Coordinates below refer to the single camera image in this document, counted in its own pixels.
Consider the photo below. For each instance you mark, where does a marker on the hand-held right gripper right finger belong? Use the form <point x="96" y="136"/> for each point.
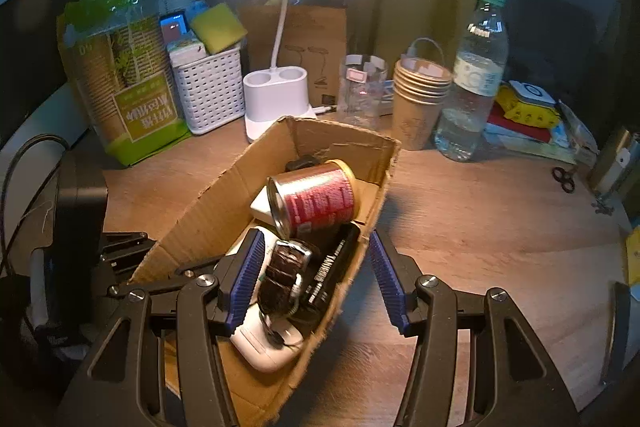
<point x="387" y="287"/>

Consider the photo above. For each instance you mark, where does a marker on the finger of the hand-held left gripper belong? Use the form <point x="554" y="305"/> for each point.
<point x="122" y="244"/>
<point x="160" y="281"/>

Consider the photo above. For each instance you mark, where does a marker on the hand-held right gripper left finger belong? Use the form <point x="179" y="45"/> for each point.
<point x="245" y="287"/>

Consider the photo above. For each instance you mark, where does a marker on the brown leather wristwatch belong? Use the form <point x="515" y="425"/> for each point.
<point x="282" y="277"/>

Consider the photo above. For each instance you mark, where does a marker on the black marker pen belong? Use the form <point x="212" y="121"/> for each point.
<point x="330" y="267"/>

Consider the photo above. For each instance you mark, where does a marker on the white earbud case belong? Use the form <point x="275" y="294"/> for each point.
<point x="265" y="354"/>

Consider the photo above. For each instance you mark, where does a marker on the white charger adapter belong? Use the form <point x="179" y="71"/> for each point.
<point x="261" y="207"/>

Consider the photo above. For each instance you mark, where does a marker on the cardboard box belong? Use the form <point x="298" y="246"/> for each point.
<point x="210" y="207"/>

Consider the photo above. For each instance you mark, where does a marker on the red tin can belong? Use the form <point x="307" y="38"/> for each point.
<point x="315" y="199"/>

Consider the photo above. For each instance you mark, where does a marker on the black car key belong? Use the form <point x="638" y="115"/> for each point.
<point x="300" y="164"/>

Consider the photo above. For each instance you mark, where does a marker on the green paper cup package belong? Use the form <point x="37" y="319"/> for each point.
<point x="125" y="107"/>

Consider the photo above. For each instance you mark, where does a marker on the stack of brown paper cups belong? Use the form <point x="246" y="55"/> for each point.
<point x="417" y="117"/>

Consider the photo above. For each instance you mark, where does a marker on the white woven plastic basket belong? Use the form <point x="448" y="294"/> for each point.
<point x="212" y="92"/>

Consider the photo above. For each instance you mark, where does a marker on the white desk lamp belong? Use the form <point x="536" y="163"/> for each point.
<point x="277" y="102"/>

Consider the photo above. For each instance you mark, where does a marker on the clear plastic cup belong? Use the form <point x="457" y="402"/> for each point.
<point x="362" y="97"/>

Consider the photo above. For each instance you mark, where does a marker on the white tissue pack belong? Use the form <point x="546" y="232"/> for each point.
<point x="186" y="49"/>

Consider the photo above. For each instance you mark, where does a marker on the clear plastic water bottle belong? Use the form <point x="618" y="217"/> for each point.
<point x="470" y="97"/>

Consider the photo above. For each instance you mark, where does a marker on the black scissors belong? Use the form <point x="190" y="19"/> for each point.
<point x="565" y="179"/>

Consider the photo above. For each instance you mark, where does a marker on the yellow toy box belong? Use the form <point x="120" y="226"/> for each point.
<point x="525" y="114"/>

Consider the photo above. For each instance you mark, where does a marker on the smartphone with lit screen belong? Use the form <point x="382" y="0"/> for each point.
<point x="174" y="28"/>

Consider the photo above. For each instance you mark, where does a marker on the bunch of keys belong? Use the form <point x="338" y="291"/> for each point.
<point x="604" y="208"/>

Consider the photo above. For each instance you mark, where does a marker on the yellow green sponge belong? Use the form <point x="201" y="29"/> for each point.
<point x="217" y="29"/>

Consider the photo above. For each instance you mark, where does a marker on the white round device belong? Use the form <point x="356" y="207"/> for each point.
<point x="534" y="93"/>

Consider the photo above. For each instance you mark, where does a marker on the blue wipes pack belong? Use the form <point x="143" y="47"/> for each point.
<point x="197" y="9"/>

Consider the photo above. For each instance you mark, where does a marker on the yellow tissue box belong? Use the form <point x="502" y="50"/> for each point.
<point x="634" y="259"/>

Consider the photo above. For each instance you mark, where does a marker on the brown lamp carton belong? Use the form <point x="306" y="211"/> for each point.
<point x="320" y="37"/>

